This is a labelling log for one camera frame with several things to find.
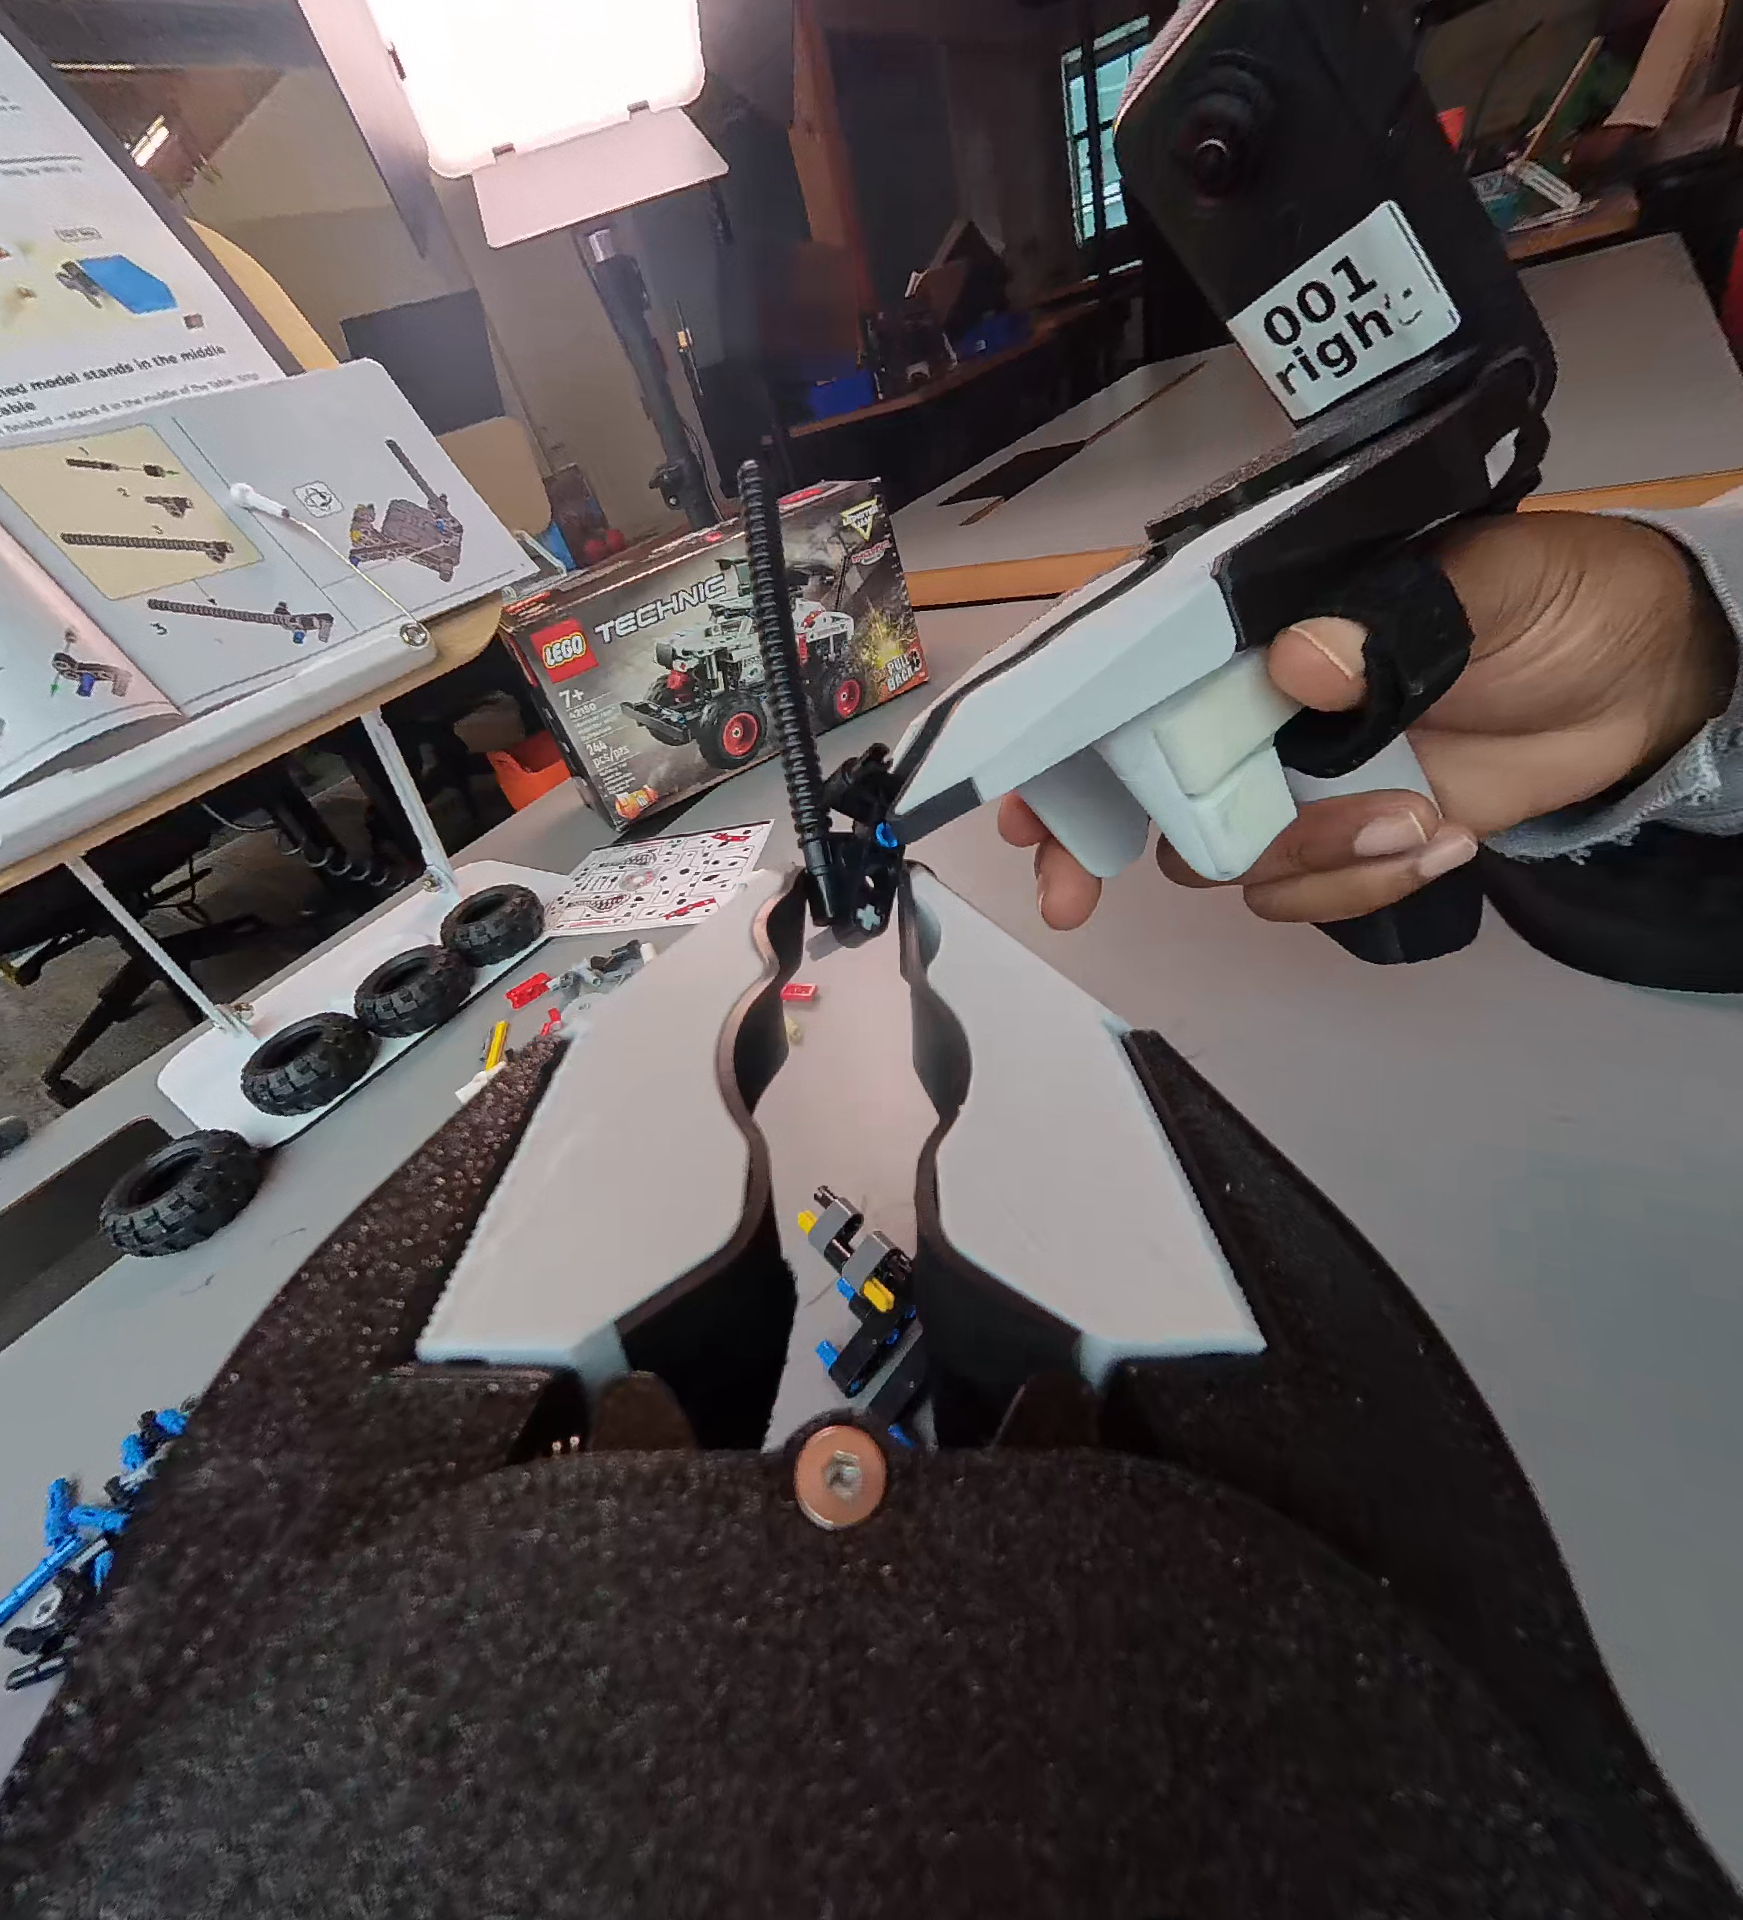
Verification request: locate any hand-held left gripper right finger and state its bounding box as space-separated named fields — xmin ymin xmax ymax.
xmin=893 ymin=870 xmax=1269 ymax=1381

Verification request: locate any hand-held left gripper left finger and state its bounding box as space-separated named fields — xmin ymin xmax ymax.
xmin=415 ymin=867 xmax=797 ymax=1373

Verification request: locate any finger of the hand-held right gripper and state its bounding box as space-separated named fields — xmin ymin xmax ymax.
xmin=883 ymin=553 xmax=1248 ymax=850

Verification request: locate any grey toy motor assembly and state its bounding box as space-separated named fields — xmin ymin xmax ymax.
xmin=806 ymin=1186 xmax=933 ymax=1448

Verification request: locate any black ribbed hose with connector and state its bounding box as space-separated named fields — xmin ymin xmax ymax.
xmin=738 ymin=461 xmax=915 ymax=951

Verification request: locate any grey desk with wooden edge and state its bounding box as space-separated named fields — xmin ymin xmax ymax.
xmin=893 ymin=234 xmax=1743 ymax=609

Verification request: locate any person's right hand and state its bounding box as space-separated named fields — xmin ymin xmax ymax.
xmin=999 ymin=510 xmax=1743 ymax=933

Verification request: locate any pile of mixed toy parts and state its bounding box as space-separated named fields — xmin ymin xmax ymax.
xmin=466 ymin=938 xmax=662 ymax=1083

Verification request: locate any window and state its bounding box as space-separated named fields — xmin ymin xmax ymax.
xmin=1059 ymin=14 xmax=1159 ymax=241

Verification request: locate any black rubber toy tyre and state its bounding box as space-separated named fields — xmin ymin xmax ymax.
xmin=356 ymin=946 xmax=478 ymax=1041
xmin=99 ymin=1129 xmax=267 ymax=1260
xmin=440 ymin=883 xmax=546 ymax=968
xmin=240 ymin=1013 xmax=379 ymax=1116

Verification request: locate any sticker sheet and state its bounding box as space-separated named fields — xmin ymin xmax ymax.
xmin=541 ymin=820 xmax=777 ymax=936

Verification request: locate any toy truck set box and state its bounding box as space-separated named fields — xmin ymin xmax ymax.
xmin=498 ymin=481 xmax=933 ymax=834

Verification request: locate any white book stand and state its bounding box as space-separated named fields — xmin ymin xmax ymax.
xmin=0 ymin=359 xmax=550 ymax=1156

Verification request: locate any pile of blue black pins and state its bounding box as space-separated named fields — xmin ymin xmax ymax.
xmin=0 ymin=1396 xmax=198 ymax=1693

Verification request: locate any open instruction booklet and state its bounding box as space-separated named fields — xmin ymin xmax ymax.
xmin=0 ymin=359 xmax=541 ymax=820

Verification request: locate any studio panel light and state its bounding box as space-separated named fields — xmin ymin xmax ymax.
xmin=297 ymin=0 xmax=734 ymax=535

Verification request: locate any printed instruction sheet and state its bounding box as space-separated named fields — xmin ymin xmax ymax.
xmin=0 ymin=0 xmax=287 ymax=453

